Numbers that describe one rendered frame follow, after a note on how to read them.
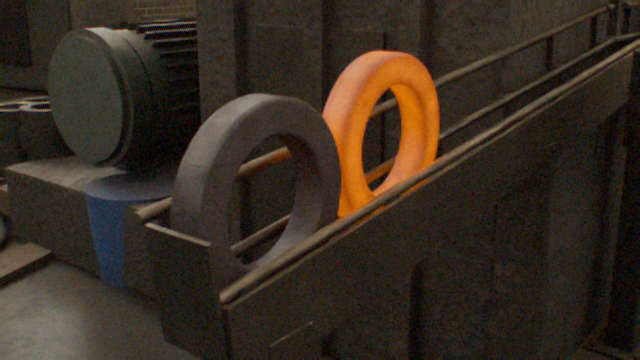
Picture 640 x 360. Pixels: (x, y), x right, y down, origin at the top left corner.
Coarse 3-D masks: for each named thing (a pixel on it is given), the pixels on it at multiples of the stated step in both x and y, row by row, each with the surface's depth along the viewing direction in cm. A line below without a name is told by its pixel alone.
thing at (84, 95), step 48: (96, 48) 187; (144, 48) 195; (192, 48) 205; (96, 96) 192; (144, 96) 189; (192, 96) 203; (96, 144) 197; (144, 144) 196; (48, 192) 209; (48, 240) 215; (144, 240) 185; (144, 288) 189
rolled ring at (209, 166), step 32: (256, 96) 59; (224, 128) 55; (256, 128) 57; (288, 128) 61; (320, 128) 64; (192, 160) 55; (224, 160) 55; (320, 160) 65; (192, 192) 54; (224, 192) 56; (320, 192) 66; (192, 224) 54; (224, 224) 56; (288, 224) 67; (320, 224) 66; (224, 256) 57
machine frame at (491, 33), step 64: (256, 0) 139; (320, 0) 126; (384, 0) 121; (448, 0) 114; (512, 0) 108; (576, 0) 128; (256, 64) 142; (320, 64) 129; (448, 64) 116; (512, 64) 112; (384, 128) 127; (256, 192) 151; (576, 192) 146; (256, 256) 155; (448, 256) 124; (576, 256) 153; (384, 320) 136; (448, 320) 127; (576, 320) 161
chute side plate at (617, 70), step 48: (576, 96) 107; (624, 96) 125; (528, 144) 96; (432, 192) 77; (480, 192) 86; (336, 240) 65; (384, 240) 71; (432, 240) 79; (288, 288) 60; (336, 288) 66; (384, 288) 73; (240, 336) 56
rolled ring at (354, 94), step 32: (352, 64) 71; (384, 64) 70; (416, 64) 75; (352, 96) 68; (416, 96) 77; (352, 128) 68; (416, 128) 79; (352, 160) 69; (416, 160) 79; (352, 192) 70
